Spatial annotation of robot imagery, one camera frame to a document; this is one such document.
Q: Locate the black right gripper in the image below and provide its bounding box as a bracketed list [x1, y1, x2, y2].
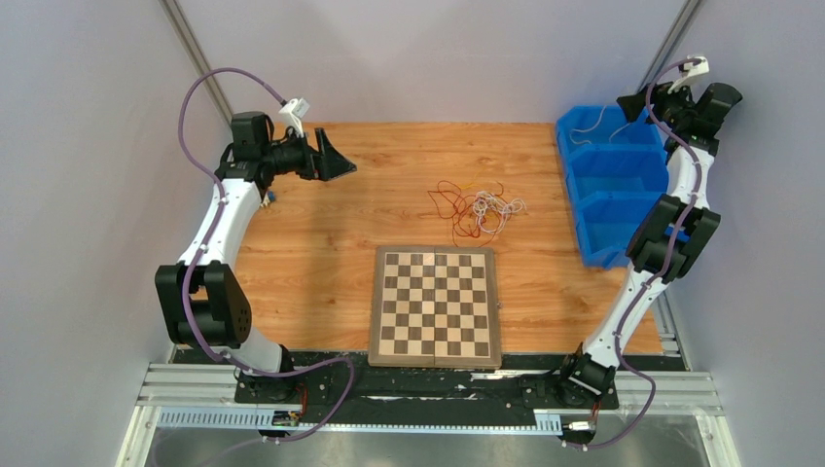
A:
[618, 75, 696, 129]

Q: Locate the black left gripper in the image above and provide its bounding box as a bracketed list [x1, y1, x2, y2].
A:
[263, 128, 357, 183]

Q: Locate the yellow cable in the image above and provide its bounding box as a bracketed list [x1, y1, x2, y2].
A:
[458, 172, 507, 195]

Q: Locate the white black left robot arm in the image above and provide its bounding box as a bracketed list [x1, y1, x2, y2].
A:
[155, 111, 357, 403]

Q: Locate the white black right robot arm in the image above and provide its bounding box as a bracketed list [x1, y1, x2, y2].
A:
[552, 82, 742, 408]

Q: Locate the blue compartment bin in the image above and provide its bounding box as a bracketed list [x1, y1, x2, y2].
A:
[556, 105, 668, 269]

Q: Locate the white blue connector block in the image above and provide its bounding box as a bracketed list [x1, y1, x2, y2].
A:
[260, 190, 277, 208]

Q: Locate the wooden chessboard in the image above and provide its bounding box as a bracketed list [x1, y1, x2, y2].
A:
[368, 246, 503, 370]

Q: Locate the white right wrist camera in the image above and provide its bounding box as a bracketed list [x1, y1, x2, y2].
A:
[667, 55, 709, 94]

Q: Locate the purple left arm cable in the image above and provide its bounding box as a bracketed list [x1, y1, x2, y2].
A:
[178, 66, 357, 446]

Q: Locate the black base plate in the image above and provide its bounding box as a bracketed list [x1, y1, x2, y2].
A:
[172, 347, 688, 427]

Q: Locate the aluminium frame rail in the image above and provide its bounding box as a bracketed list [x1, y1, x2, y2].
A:
[117, 356, 740, 466]

